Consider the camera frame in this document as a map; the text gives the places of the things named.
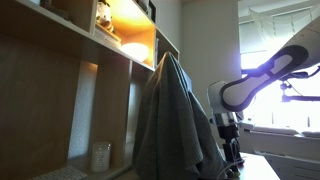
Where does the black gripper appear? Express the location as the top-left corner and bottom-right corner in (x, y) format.
(218, 123), (242, 169)

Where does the white charging cable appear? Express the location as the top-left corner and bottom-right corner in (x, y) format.
(216, 156), (246, 180)

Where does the long white cushion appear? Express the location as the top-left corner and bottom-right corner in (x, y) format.
(253, 124), (301, 137)

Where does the white cabinet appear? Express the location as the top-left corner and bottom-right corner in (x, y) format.
(254, 150), (320, 180)

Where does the grey knitted cardigan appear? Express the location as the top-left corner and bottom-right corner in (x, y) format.
(132, 51), (229, 180)

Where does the short white cushion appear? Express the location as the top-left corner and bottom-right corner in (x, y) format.
(301, 130), (320, 139)

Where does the dark horizontal bar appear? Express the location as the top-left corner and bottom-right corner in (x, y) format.
(241, 67), (268, 76)

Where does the white bowl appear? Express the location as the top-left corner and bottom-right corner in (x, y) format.
(120, 42), (151, 63)

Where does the stack of books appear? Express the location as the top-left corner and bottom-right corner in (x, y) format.
(94, 24), (123, 50)

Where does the white keyboard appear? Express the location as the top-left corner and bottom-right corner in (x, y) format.
(29, 164), (89, 180)

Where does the plush toy figure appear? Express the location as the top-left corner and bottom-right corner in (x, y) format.
(96, 0), (116, 33)

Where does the wooden shelf unit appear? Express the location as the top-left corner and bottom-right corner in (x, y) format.
(0, 0), (181, 180)

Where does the colourful felt bead string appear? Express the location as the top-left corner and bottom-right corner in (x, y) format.
(226, 160), (246, 178)

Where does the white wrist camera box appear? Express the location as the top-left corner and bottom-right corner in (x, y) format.
(237, 120), (256, 132)

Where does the black picture frame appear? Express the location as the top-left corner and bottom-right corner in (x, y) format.
(148, 0), (158, 24)

